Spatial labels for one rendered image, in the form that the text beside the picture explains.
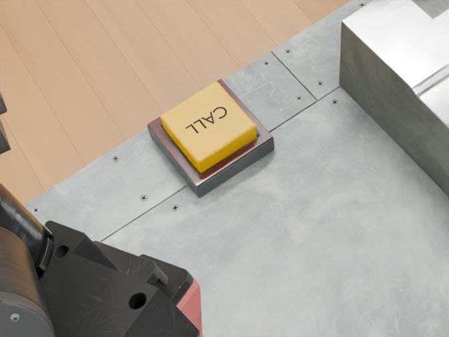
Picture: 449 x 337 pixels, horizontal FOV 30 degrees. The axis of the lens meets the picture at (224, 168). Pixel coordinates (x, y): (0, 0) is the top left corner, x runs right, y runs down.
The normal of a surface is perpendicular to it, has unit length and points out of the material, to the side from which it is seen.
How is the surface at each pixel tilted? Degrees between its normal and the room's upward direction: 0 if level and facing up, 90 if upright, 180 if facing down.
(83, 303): 30
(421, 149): 90
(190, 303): 81
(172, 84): 0
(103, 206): 0
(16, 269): 64
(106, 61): 0
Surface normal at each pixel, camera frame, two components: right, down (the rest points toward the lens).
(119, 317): -0.49, -0.65
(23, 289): 0.63, -0.76
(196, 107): -0.10, -0.50
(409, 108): -0.82, 0.53
